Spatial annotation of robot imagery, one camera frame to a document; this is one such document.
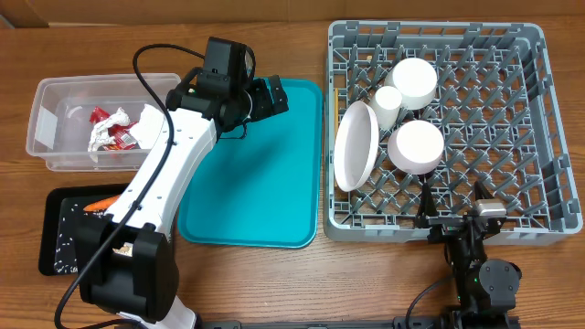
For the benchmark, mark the pink plate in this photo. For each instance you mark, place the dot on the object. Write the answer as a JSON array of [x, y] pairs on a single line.
[[356, 146]]

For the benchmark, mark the black plastic tray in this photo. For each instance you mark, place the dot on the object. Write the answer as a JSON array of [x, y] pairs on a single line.
[[50, 225]]

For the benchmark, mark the white paper cup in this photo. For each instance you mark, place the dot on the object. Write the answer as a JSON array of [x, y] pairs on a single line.
[[386, 104]]

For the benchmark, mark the spilled rice and nuts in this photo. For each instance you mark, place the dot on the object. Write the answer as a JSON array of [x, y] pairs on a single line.
[[70, 213]]

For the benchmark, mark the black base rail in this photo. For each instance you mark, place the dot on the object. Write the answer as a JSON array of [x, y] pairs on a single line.
[[320, 325]]

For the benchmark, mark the wooden chopstick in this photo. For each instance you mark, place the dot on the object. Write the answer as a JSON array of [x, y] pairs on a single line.
[[336, 110]]

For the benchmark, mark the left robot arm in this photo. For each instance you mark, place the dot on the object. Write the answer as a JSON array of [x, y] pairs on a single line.
[[125, 258]]

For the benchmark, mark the orange carrot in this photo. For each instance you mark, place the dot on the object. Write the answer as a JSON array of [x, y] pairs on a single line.
[[101, 204]]

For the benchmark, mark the grey dishwasher rack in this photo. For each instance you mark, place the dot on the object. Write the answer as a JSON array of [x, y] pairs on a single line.
[[497, 108]]

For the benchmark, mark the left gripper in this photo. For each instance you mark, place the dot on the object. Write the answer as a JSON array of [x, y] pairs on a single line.
[[278, 93]]

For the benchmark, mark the teal plastic tray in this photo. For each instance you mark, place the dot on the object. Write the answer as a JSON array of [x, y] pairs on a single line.
[[260, 187]]

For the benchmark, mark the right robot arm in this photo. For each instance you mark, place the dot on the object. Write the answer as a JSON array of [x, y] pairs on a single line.
[[486, 288]]

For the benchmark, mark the red snack wrapper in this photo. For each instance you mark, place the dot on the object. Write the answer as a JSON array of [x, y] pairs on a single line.
[[116, 137]]

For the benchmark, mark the clear plastic bin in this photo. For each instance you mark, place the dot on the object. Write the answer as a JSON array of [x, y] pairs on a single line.
[[59, 125]]

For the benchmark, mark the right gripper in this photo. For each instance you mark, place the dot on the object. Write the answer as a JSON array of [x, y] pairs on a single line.
[[444, 227]]

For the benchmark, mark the white bowl with food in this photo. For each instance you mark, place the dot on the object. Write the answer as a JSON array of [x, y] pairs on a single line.
[[416, 80]]

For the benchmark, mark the pink bowl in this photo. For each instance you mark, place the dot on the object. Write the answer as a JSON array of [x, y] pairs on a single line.
[[416, 147]]

